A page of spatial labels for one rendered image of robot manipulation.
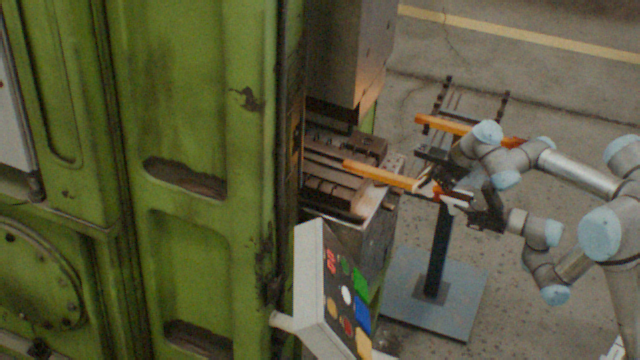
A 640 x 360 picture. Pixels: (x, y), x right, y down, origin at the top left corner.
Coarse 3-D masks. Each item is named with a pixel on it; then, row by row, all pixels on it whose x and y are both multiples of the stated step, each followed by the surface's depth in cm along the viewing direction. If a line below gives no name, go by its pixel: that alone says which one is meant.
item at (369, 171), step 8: (352, 160) 274; (352, 168) 272; (360, 168) 271; (368, 168) 271; (376, 168) 271; (368, 176) 271; (376, 176) 270; (384, 176) 269; (392, 176) 269; (400, 176) 269; (392, 184) 269; (400, 184) 268; (408, 184) 266; (440, 192) 263; (456, 192) 263; (464, 200) 261
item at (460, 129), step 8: (416, 120) 294; (424, 120) 293; (432, 120) 293; (440, 120) 293; (440, 128) 293; (448, 128) 292; (456, 128) 291; (464, 128) 291; (504, 136) 289; (504, 144) 287; (512, 144) 285; (520, 144) 286
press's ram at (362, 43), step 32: (320, 0) 218; (352, 0) 214; (384, 0) 230; (320, 32) 224; (352, 32) 220; (384, 32) 240; (320, 64) 231; (352, 64) 226; (320, 96) 238; (352, 96) 233
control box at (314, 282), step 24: (312, 240) 225; (336, 240) 234; (312, 264) 219; (336, 264) 227; (312, 288) 213; (336, 288) 221; (312, 312) 208; (336, 312) 214; (312, 336) 209; (336, 336) 209
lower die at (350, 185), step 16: (304, 144) 280; (320, 144) 282; (304, 160) 276; (320, 160) 275; (368, 160) 277; (304, 176) 273; (320, 176) 271; (336, 176) 272; (352, 176) 272; (320, 192) 269; (336, 192) 268; (352, 192) 268; (352, 208) 270
